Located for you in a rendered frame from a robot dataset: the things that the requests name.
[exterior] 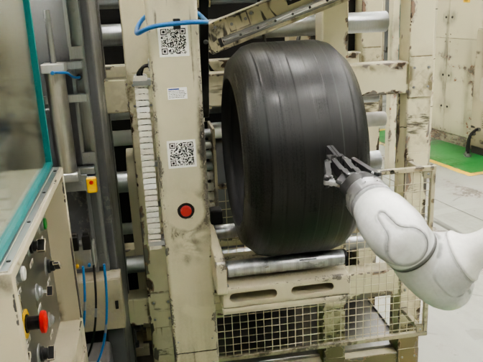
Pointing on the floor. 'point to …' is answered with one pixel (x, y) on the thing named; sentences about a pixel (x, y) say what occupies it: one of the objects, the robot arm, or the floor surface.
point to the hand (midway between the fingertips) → (333, 156)
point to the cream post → (183, 187)
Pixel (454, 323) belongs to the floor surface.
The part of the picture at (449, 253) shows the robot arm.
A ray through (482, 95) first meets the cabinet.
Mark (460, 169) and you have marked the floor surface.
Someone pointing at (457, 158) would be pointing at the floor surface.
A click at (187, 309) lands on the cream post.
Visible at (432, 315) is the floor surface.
